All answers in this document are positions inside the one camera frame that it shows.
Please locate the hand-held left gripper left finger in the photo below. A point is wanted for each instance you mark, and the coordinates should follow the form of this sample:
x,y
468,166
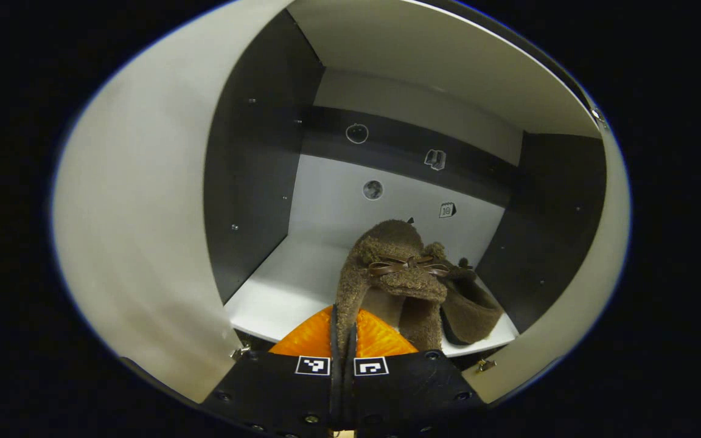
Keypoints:
x,y
277,389

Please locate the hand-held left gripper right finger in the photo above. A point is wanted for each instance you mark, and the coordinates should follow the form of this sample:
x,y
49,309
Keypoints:
x,y
411,389

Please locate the brown fluffy shoe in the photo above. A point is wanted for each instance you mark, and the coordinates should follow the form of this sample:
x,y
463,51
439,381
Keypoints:
x,y
472,310
387,249

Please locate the white shoe cabinet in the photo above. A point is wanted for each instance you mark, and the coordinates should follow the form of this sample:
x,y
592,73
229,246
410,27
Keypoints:
x,y
338,201

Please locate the metal door hinge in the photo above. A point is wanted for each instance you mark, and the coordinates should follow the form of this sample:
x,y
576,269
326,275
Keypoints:
x,y
485,365
241,352
598,117

